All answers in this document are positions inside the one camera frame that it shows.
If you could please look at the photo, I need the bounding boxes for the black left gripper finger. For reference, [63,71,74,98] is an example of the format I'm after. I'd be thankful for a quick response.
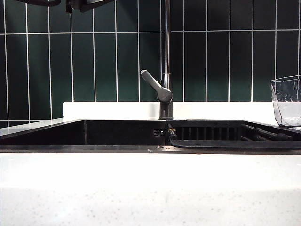
[65,0,117,14]

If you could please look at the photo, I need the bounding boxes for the grey faucet lever handle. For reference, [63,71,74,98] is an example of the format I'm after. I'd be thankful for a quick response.
[140,69,174,104]

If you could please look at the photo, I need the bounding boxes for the clear plastic mug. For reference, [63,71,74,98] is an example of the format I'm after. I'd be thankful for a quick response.
[270,75,301,128]

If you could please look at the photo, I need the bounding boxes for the dark metal kitchen faucet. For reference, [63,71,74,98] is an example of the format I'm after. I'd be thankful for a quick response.
[158,0,174,120]

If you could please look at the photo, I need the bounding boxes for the black kitchen sink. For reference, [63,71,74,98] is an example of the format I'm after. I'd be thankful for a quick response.
[0,119,301,156]

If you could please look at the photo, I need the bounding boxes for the black sink drain rack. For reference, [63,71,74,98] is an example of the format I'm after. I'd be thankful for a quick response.
[169,121,301,149]

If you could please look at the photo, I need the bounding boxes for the black hose nozzle yellow band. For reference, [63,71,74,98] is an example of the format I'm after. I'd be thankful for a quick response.
[167,123,177,140]

